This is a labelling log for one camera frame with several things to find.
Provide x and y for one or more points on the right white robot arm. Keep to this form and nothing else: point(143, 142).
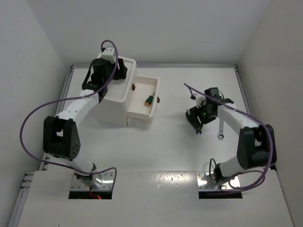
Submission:
point(256, 144)

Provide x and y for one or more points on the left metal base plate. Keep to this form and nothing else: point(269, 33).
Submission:
point(101, 182)

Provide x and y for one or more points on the long silver ratchet wrench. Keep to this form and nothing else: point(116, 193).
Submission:
point(221, 128)

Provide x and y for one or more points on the green handled cutters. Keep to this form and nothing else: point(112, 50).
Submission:
point(195, 122)

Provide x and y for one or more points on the white drawer cabinet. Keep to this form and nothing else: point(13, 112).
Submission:
point(114, 107)

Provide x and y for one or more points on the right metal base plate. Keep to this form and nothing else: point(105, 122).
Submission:
point(206, 184)

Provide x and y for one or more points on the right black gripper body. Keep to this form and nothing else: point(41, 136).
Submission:
point(205, 115)

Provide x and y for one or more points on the green screwdriver orange tip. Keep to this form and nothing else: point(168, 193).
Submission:
point(149, 100)

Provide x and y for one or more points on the white front cover board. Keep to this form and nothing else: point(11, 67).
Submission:
point(149, 199)

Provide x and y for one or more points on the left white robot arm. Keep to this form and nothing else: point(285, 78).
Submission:
point(60, 136)

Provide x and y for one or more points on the metal base plate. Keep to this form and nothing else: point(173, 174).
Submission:
point(101, 182)
point(206, 184)

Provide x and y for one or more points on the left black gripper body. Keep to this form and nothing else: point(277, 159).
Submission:
point(120, 71)

